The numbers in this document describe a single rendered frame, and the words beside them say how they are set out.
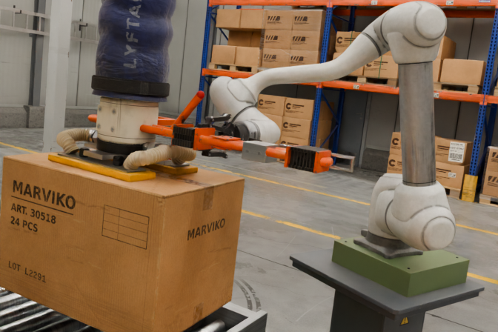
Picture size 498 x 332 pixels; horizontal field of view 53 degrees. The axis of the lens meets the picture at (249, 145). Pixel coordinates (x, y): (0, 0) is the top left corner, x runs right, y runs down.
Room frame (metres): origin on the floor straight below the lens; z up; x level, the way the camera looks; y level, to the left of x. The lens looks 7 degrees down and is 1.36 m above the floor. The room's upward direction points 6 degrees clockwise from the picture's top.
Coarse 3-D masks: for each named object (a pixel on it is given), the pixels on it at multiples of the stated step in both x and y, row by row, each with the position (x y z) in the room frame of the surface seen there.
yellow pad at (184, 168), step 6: (150, 168) 1.50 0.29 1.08; (156, 168) 1.49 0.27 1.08; (162, 168) 1.48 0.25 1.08; (168, 168) 1.46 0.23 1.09; (174, 168) 1.46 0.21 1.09; (180, 168) 1.46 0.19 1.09; (186, 168) 1.48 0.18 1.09; (192, 168) 1.50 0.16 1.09; (174, 174) 1.45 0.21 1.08; (180, 174) 1.46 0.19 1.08
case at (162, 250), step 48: (48, 192) 1.36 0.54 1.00; (96, 192) 1.28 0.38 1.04; (144, 192) 1.21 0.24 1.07; (192, 192) 1.28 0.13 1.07; (240, 192) 1.51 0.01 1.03; (0, 240) 1.45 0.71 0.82; (48, 240) 1.35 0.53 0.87; (96, 240) 1.27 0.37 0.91; (144, 240) 1.20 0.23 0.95; (192, 240) 1.30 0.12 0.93; (48, 288) 1.35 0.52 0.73; (96, 288) 1.27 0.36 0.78; (144, 288) 1.19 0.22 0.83; (192, 288) 1.32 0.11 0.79
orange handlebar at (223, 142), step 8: (96, 120) 1.52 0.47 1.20; (160, 120) 1.66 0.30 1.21; (168, 120) 1.70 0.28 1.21; (144, 128) 1.42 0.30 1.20; (152, 128) 1.40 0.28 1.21; (160, 128) 1.39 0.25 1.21; (168, 128) 1.43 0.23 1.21; (168, 136) 1.38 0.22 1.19; (200, 136) 1.32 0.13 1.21; (208, 136) 1.31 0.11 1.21; (216, 136) 1.29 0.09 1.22; (224, 136) 1.31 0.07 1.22; (208, 144) 1.30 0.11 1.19; (216, 144) 1.29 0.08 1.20; (224, 144) 1.27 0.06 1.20; (232, 144) 1.26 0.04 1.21; (240, 144) 1.25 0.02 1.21; (272, 152) 1.20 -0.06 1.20; (280, 152) 1.19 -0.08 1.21; (320, 160) 1.14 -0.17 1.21; (328, 160) 1.14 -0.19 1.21
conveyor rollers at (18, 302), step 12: (0, 288) 1.71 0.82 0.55; (0, 300) 1.61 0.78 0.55; (12, 300) 1.64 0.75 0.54; (24, 300) 1.68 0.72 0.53; (0, 312) 1.53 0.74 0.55; (12, 312) 1.55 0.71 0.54; (24, 312) 1.58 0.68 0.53; (36, 312) 1.62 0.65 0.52; (48, 312) 1.57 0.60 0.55; (0, 324) 1.51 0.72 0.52; (12, 324) 1.47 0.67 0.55; (24, 324) 1.49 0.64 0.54; (36, 324) 1.52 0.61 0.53; (48, 324) 1.56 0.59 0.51; (60, 324) 1.50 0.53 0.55; (72, 324) 1.53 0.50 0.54; (84, 324) 1.57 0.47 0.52; (216, 324) 1.61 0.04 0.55
